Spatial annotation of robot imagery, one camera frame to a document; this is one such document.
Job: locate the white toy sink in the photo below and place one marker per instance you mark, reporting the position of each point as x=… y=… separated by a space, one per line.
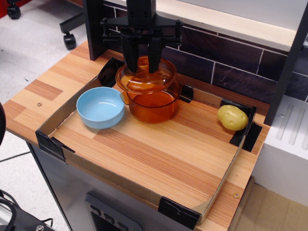
x=282 y=166

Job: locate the yellow toy potato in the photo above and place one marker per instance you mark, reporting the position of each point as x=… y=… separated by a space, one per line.
x=232 y=118

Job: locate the black shelf post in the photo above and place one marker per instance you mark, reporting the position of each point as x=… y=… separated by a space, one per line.
x=94 y=12

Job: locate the black caster wheel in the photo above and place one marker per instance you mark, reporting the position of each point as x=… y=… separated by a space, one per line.
x=13 y=12

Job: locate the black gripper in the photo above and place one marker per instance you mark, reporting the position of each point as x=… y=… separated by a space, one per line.
x=142 y=25

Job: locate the black office chair base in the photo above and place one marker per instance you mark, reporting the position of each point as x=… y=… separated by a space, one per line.
x=67 y=26

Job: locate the dark right shelf post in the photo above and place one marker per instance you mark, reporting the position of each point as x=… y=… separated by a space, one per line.
x=286 y=73

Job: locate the cardboard fence with black tape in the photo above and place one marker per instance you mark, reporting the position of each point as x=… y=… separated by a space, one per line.
x=187 y=173

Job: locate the toy oven control panel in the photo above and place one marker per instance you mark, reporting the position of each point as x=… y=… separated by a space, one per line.
x=106 y=218

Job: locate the orange transparent pot lid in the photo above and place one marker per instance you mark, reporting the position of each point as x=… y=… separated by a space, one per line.
x=144 y=82

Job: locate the light blue bowl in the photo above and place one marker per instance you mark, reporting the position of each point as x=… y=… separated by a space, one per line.
x=100 y=107

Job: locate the orange transparent pot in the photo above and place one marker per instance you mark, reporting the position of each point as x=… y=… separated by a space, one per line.
x=155 y=107

